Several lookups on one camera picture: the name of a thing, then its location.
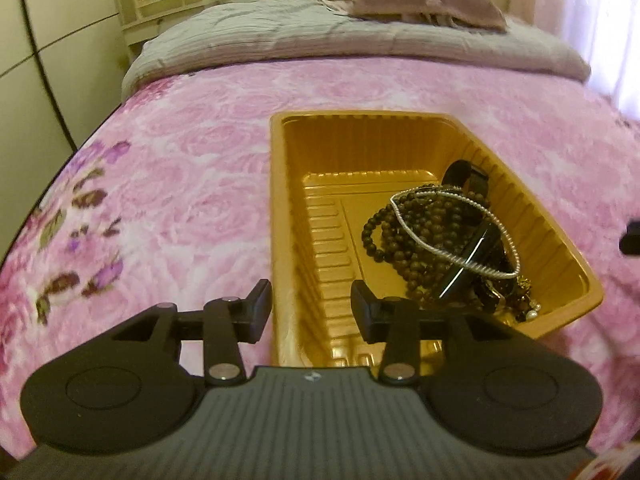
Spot long dark bead necklace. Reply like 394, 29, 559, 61
361, 185, 506, 306

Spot wide black wristband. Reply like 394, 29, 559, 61
441, 160, 492, 211

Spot grey striped quilt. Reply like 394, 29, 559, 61
121, 0, 593, 103

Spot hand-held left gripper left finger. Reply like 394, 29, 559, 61
112, 280, 273, 387

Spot sheer pink curtain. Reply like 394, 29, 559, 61
535, 0, 640, 121

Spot pink floral blanket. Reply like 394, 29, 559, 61
0, 57, 640, 461

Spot white pearl bracelet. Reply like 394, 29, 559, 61
390, 186, 521, 280

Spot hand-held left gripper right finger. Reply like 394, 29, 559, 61
351, 280, 506, 386

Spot cream vanity shelf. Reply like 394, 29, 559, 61
120, 0, 221, 61

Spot red patterned cloth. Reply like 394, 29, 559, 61
575, 442, 640, 480

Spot mauve pillow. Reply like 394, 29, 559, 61
316, 0, 508, 36

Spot orange plastic tray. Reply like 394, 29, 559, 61
270, 110, 604, 368

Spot black cylinder tube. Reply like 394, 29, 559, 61
437, 222, 501, 301

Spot cream wardrobe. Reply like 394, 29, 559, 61
0, 0, 126, 161

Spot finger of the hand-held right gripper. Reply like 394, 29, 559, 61
619, 220, 640, 257

